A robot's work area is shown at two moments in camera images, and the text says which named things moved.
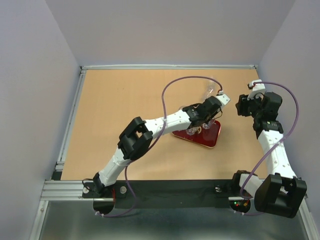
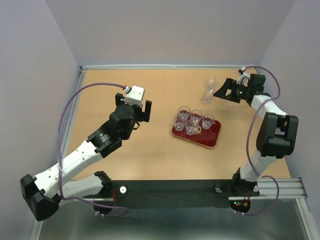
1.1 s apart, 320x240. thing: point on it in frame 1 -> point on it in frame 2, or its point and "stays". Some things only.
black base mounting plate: x=159 y=194 stays
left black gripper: x=213 y=115 -> x=143 y=116
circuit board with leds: x=240 y=206 stays
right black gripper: x=241 y=106 -> x=230 y=84
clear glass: x=207 y=125 stays
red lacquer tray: x=208 y=138 stays
